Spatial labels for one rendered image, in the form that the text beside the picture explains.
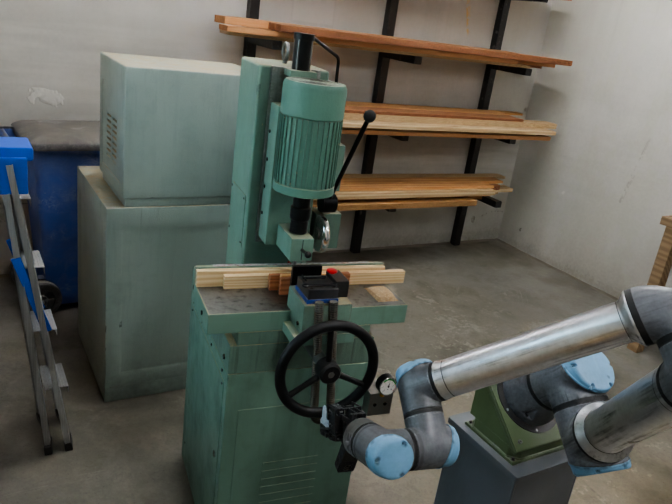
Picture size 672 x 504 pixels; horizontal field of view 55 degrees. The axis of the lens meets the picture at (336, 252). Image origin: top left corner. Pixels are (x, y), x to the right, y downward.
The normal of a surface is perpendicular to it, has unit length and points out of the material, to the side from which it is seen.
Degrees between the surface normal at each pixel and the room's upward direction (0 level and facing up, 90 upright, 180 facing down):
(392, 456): 70
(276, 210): 90
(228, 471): 90
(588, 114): 90
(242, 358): 90
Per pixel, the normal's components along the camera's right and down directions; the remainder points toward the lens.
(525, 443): 0.42, -0.47
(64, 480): 0.14, -0.93
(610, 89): -0.86, 0.07
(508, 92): 0.49, 0.36
